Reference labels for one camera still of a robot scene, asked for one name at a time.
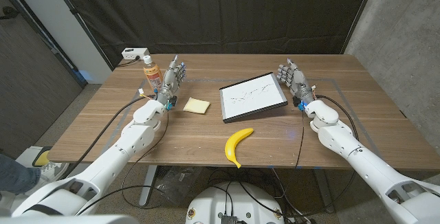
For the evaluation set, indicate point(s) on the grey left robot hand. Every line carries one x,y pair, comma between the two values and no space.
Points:
170,79

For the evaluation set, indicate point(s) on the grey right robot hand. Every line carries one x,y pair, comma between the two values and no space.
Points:
299,83

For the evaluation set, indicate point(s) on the yellow sponge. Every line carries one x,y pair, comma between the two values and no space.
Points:
196,106

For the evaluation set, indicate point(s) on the small whiteboard with dark frame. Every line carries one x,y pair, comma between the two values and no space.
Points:
252,97

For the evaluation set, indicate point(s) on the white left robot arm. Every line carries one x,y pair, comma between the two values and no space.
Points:
113,155

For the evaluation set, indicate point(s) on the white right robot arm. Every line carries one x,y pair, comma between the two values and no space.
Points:
364,165

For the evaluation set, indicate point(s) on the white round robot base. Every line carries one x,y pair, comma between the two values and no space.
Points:
237,203

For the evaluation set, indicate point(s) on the orange tea bottle white cap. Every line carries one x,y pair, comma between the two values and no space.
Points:
153,76

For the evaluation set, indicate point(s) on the yellow toy banana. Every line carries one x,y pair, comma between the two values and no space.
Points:
233,143

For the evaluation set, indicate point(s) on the white power strip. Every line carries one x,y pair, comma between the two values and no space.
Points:
134,53

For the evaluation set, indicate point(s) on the black backdrop curtain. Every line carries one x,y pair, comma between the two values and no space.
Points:
220,11

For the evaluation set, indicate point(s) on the black backdrop stand pole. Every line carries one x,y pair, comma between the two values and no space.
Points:
359,12
82,24

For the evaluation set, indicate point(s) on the clear plastic bag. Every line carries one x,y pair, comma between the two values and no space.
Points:
177,184

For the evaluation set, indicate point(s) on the grey table leg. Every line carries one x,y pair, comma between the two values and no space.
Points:
148,184
324,191

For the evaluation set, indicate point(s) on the yellow and black floor object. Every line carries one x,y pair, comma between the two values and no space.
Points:
43,158

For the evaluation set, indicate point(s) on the white sneaker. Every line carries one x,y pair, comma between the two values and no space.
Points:
49,172

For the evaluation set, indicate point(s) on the white robot torso edge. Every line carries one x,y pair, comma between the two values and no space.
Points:
68,220

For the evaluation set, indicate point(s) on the person leg in jeans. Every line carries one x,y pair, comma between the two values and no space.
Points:
15,176

